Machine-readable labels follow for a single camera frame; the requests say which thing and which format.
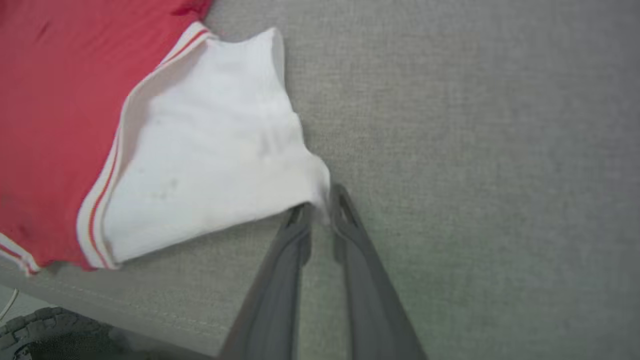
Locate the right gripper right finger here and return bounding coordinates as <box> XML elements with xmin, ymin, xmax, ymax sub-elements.
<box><xmin>329</xmin><ymin>183</ymin><xmax>429</xmax><ymax>360</ymax></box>

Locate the thin white cable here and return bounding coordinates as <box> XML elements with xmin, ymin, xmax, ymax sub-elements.
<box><xmin>0</xmin><ymin>288</ymin><xmax>19</xmax><ymax>322</ymax></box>

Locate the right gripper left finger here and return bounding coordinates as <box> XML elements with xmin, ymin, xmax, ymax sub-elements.
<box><xmin>218</xmin><ymin>203</ymin><xmax>314</xmax><ymax>360</ymax></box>

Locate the red and white garment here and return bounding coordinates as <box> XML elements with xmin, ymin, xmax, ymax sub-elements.
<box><xmin>0</xmin><ymin>0</ymin><xmax>332</xmax><ymax>277</ymax></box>

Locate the grey fabric sofa cushion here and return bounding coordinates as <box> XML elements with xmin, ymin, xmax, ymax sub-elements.
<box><xmin>0</xmin><ymin>0</ymin><xmax>640</xmax><ymax>360</ymax></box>

